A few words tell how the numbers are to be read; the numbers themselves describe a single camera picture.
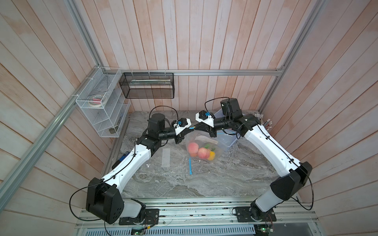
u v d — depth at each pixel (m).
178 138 0.64
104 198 0.40
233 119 0.56
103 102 0.71
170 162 0.93
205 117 0.58
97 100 0.72
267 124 0.95
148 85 1.04
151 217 0.73
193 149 0.83
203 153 0.83
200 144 0.85
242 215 0.73
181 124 0.59
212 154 0.90
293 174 0.42
